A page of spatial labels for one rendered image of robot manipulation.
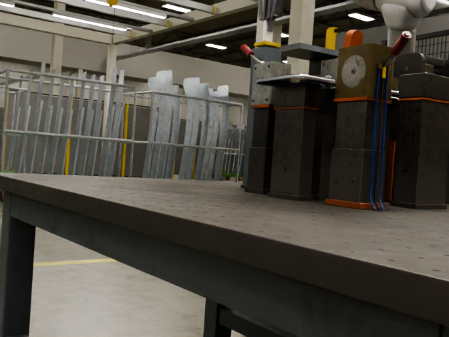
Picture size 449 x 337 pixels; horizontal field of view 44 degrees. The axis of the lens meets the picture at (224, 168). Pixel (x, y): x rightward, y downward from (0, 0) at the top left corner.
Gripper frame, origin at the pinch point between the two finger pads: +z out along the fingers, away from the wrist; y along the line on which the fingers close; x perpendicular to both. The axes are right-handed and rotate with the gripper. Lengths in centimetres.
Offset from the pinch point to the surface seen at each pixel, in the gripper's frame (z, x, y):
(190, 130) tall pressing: -4, 362, -708
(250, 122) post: 28.8, -3.3, -1.3
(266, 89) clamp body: 21.1, -13.3, 19.8
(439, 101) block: 23, 14, 54
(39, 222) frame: 60, -66, 0
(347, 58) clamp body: 16, -14, 50
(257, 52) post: 6.9, -3.4, 0.0
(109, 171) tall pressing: 72, 212, -682
